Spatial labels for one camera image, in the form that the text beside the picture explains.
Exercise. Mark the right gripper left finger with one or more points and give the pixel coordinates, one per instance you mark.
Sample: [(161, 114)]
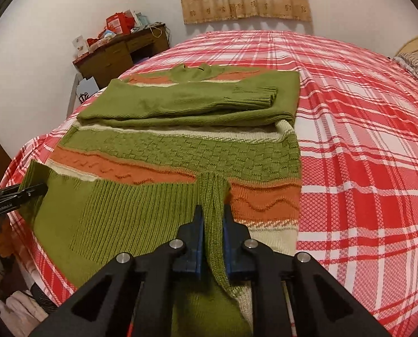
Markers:
[(131, 296)]

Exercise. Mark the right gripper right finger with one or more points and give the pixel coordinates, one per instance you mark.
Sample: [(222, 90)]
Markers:
[(292, 295)]

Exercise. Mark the green orange striped knit sweater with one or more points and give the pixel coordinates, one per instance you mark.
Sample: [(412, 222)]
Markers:
[(151, 148)]

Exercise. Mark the white cloth on floor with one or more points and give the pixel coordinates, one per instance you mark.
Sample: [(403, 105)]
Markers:
[(21, 313)]

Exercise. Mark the white paper shopping bag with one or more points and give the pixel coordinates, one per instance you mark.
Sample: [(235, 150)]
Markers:
[(86, 88)]

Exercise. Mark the red plaid bed sheet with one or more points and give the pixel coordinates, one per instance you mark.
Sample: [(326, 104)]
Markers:
[(357, 130)]

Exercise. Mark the dark wooden desk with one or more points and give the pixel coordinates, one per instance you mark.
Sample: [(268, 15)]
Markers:
[(122, 53)]

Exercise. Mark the white greeting card box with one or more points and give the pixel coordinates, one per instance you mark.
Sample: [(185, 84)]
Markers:
[(80, 45)]

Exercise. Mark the red gift box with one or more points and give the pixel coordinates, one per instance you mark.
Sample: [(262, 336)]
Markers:
[(120, 23)]

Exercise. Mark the cream wooden headboard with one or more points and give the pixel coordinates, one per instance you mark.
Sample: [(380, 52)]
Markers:
[(416, 43)]

